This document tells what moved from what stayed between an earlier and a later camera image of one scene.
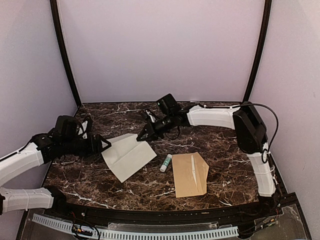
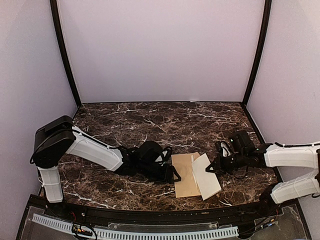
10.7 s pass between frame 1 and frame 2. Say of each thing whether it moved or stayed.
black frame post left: stayed
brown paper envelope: stayed
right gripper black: moved
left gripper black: moved
